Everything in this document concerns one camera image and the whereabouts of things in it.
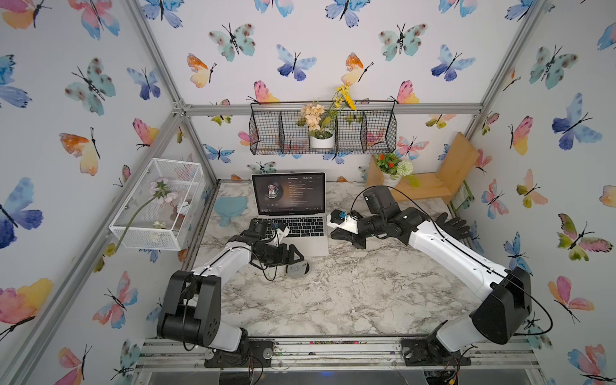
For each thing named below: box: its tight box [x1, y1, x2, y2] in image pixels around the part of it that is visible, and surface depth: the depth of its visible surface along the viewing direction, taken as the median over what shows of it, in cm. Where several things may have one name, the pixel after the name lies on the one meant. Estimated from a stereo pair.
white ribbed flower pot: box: [381, 170, 402, 189], surface depth 98 cm
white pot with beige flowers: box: [296, 102, 337, 149], surface depth 90 cm
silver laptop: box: [251, 171, 329, 258], surface depth 103 cm
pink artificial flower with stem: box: [93, 178, 179, 273], surface depth 74 cm
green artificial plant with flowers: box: [375, 152, 421, 190], surface depth 98 cm
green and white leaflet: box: [449, 179, 473, 211], surface depth 112 cm
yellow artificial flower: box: [333, 83, 357, 111], surface depth 84 cm
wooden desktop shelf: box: [366, 131, 480, 205], surface depth 103 cm
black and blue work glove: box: [436, 212, 471, 240], surface depth 104 cm
